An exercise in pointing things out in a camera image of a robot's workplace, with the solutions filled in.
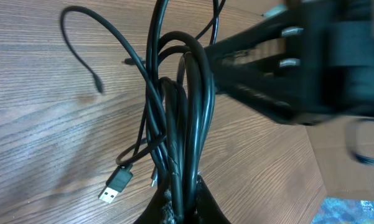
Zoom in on black USB cable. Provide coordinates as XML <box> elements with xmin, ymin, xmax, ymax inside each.
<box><xmin>98</xmin><ymin>0</ymin><xmax>228</xmax><ymax>224</ymax></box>

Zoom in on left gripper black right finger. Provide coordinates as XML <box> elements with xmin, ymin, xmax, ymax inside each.
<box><xmin>195</xmin><ymin>175</ymin><xmax>231</xmax><ymax>224</ymax></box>

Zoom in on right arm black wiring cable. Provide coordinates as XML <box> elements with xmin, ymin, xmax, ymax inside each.
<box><xmin>345</xmin><ymin>116</ymin><xmax>374</xmax><ymax>166</ymax></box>

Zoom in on thin black cable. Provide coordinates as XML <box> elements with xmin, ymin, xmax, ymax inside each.
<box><xmin>59</xmin><ymin>5</ymin><xmax>169</xmax><ymax>131</ymax></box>

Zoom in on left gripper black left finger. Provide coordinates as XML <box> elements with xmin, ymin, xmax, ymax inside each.
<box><xmin>134</xmin><ymin>183</ymin><xmax>174</xmax><ymax>224</ymax></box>

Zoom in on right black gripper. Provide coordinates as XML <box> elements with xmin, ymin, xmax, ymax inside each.
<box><xmin>205</xmin><ymin>0</ymin><xmax>374</xmax><ymax>124</ymax></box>

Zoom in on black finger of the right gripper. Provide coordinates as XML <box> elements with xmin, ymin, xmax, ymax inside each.
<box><xmin>211</xmin><ymin>62</ymin><xmax>302</xmax><ymax>124</ymax></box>

